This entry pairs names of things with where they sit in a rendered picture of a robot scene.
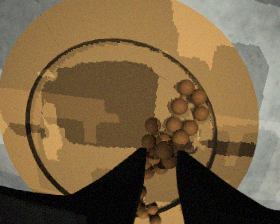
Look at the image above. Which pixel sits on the round wooden bead board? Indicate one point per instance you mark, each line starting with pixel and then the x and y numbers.
pixel 81 80

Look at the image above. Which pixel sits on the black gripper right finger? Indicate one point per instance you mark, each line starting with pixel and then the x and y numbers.
pixel 208 199

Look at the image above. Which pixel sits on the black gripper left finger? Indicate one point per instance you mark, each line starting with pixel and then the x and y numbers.
pixel 111 199

